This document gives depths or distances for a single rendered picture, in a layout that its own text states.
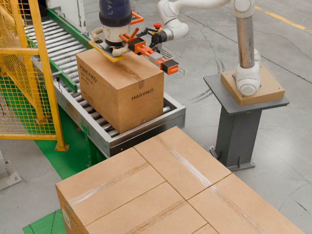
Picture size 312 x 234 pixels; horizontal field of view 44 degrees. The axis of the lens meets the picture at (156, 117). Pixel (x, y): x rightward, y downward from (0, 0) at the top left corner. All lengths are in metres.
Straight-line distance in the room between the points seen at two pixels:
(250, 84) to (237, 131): 0.61
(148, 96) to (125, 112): 0.21
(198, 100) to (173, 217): 2.01
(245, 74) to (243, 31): 0.31
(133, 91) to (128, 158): 0.46
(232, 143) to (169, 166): 0.77
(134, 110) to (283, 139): 1.61
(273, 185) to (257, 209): 0.93
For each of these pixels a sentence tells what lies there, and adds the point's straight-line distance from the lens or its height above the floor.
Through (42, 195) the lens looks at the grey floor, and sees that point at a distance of 3.26.
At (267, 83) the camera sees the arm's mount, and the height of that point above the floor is 0.83.
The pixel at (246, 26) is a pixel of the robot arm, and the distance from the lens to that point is 2.46.
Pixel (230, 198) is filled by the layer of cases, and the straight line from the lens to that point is 2.47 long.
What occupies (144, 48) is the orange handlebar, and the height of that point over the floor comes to 1.21.
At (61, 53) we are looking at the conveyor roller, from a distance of 3.96.
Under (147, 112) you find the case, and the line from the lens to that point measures 2.89.
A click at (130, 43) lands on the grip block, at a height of 1.22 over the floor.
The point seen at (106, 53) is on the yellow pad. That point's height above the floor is 1.09.
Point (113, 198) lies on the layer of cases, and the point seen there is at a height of 0.54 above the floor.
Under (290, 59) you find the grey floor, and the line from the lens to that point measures 5.12.
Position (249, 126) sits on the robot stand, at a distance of 3.15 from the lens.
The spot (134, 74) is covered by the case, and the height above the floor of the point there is 0.95.
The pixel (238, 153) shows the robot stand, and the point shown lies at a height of 0.17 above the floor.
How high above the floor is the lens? 2.42
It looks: 39 degrees down
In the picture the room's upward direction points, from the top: 1 degrees clockwise
